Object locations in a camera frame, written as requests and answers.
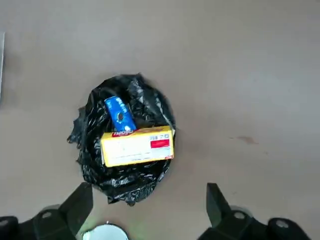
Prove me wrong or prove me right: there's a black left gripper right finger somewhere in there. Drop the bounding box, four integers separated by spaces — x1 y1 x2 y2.
197 182 313 240

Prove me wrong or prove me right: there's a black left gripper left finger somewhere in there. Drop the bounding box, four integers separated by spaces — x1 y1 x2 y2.
0 181 94 240

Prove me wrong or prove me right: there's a yellow biscuit box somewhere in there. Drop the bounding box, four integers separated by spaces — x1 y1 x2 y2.
100 125 175 168

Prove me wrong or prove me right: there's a blue Oreo cookie box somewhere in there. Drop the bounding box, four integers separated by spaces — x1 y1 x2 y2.
103 96 137 132

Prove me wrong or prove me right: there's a black plastic bag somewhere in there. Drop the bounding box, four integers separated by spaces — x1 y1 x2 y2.
66 72 177 206

